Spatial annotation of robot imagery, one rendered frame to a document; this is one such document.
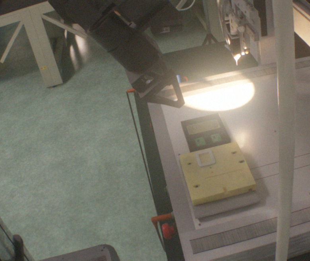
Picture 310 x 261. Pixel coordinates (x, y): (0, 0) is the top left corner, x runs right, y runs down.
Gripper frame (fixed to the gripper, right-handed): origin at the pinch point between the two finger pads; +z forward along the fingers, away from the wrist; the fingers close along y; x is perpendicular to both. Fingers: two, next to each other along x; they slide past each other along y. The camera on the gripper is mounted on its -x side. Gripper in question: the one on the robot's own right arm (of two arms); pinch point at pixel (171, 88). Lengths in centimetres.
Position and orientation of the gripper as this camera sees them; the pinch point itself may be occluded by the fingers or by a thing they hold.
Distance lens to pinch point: 75.2
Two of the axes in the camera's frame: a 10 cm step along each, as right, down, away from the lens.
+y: -2.5, -5.9, 7.7
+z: 6.2, 5.1, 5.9
